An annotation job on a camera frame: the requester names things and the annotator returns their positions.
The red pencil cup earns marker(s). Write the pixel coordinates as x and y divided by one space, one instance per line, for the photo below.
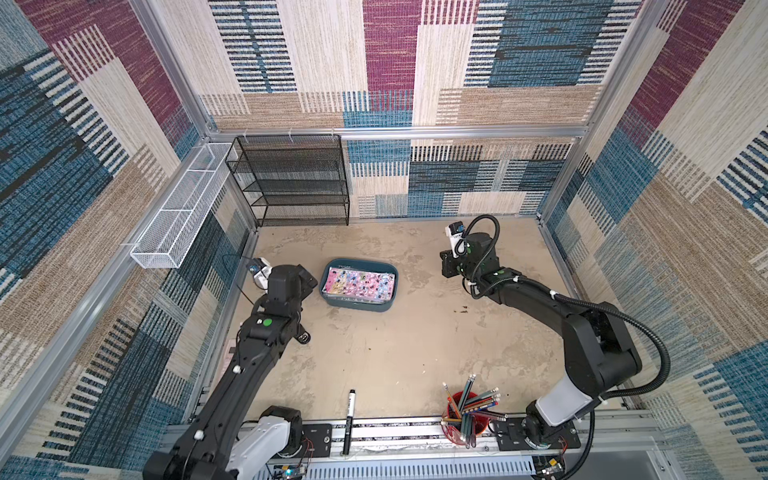
453 418

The white wire mesh basket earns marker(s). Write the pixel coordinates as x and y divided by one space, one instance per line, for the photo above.
166 241

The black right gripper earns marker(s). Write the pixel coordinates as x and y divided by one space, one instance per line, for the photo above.
450 263

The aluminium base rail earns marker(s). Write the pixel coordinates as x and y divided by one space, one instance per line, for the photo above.
625 446

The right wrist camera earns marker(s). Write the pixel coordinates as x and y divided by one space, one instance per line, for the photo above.
456 235

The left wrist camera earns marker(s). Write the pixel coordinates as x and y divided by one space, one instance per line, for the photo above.
260 270

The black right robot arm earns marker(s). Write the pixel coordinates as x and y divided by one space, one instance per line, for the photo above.
599 353

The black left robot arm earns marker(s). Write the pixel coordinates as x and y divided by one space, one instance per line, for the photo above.
211 447

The black marker pen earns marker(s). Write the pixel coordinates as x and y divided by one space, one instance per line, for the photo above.
348 420

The teal plastic storage box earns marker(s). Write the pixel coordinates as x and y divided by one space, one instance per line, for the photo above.
361 265

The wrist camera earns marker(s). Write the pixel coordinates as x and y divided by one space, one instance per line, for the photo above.
456 235
260 270

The black wire shelf rack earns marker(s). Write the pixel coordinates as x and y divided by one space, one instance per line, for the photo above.
292 180

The pink cat sticker sheet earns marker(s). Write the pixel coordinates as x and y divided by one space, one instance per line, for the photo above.
359 286

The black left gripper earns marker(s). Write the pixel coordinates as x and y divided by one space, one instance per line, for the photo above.
308 283

